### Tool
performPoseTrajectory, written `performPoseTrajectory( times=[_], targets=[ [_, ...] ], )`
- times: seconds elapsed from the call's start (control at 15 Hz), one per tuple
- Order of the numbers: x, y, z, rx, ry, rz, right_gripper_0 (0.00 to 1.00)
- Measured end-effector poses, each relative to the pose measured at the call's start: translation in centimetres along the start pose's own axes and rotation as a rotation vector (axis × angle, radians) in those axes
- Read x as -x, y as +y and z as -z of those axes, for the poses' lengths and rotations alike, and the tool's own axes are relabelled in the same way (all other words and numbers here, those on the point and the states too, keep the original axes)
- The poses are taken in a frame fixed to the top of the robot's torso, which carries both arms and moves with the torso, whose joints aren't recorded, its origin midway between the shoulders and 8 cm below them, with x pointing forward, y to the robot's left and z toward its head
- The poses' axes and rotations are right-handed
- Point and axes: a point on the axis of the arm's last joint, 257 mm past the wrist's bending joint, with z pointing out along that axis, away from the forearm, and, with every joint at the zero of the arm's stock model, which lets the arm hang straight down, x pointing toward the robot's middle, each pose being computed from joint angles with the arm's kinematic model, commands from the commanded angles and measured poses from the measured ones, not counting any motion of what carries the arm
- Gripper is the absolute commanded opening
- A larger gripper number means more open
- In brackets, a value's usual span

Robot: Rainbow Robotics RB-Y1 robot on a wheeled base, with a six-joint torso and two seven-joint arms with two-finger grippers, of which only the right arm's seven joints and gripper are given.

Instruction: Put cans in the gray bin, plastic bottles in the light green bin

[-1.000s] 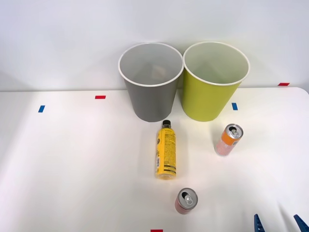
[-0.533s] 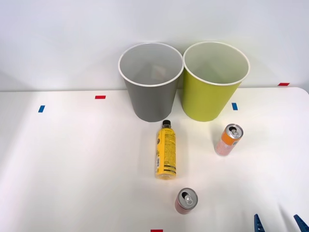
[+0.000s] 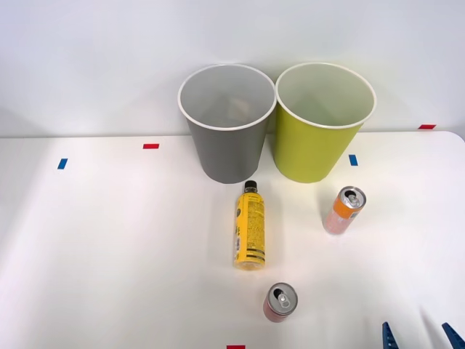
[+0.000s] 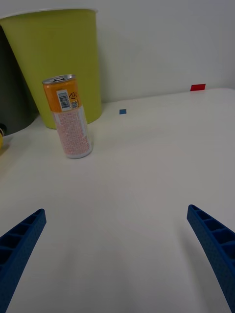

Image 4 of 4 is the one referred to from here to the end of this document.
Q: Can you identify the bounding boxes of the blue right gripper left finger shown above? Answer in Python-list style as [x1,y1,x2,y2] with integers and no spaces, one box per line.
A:
[0,208,47,313]

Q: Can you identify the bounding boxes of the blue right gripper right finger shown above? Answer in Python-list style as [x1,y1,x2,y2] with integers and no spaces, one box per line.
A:
[187,204,235,313]

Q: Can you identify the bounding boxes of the yellow bottle with black cap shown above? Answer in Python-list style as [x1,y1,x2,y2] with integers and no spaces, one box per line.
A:
[0,123,6,151]

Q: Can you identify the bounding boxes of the orange and white drink can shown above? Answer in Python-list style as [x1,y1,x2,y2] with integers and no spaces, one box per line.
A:
[42,74,94,159]

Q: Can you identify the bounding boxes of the grey plastic waste bin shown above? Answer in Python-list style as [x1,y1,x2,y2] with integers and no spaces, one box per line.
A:
[0,25,40,136]

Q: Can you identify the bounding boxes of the yellow-green plastic waste bin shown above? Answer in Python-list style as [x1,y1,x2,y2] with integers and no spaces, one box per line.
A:
[0,8,103,130]

